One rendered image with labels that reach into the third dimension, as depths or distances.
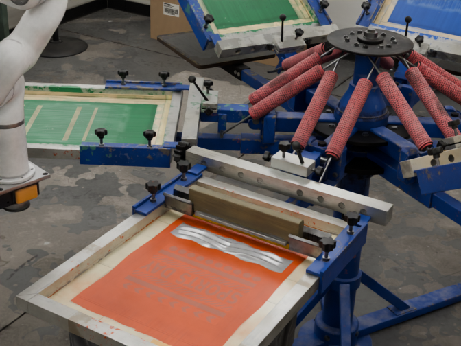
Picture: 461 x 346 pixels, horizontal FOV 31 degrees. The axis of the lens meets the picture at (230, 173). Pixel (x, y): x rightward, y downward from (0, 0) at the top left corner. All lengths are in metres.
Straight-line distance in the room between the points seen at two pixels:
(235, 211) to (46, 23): 0.73
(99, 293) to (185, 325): 0.25
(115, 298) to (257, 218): 0.46
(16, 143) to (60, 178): 2.50
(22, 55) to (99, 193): 2.55
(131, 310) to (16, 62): 0.66
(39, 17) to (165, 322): 0.79
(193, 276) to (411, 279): 1.97
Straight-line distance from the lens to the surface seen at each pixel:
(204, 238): 2.32
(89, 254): 2.20
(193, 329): 1.99
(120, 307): 2.07
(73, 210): 4.40
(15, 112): 2.20
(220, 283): 2.15
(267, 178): 2.49
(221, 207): 2.33
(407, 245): 4.23
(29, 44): 2.08
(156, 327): 2.00
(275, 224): 2.25
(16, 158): 2.24
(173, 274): 2.18
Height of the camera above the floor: 2.19
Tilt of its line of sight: 27 degrees down
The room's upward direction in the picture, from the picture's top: 2 degrees clockwise
